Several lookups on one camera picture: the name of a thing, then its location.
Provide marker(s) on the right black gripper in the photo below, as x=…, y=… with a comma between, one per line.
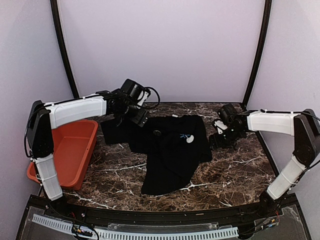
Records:
x=216, y=142

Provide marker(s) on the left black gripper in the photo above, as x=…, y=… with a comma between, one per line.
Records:
x=136, y=118

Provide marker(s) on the black t-shirt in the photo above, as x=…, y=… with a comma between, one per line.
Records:
x=171, y=161

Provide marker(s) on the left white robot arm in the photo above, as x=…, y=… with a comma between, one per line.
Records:
x=125, y=102

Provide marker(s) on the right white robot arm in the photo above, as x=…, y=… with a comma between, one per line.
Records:
x=304, y=126

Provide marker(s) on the orange plastic bin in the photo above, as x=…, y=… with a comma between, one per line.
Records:
x=73, y=148

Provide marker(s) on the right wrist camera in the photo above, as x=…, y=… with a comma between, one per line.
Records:
x=219, y=126

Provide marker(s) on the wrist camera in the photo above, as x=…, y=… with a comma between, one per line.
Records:
x=144, y=95
x=219, y=126

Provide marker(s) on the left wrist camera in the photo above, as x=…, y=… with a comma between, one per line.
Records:
x=144, y=95

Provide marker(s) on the black front rail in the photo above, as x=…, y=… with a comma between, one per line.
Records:
x=239, y=215

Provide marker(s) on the white slotted cable duct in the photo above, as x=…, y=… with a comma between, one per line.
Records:
x=117, y=231

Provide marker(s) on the left black frame post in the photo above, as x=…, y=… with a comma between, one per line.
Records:
x=62, y=48

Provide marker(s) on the black frame post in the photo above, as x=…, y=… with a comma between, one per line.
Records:
x=62, y=48
x=258, y=53

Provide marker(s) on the right black frame post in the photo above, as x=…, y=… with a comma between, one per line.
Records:
x=258, y=53

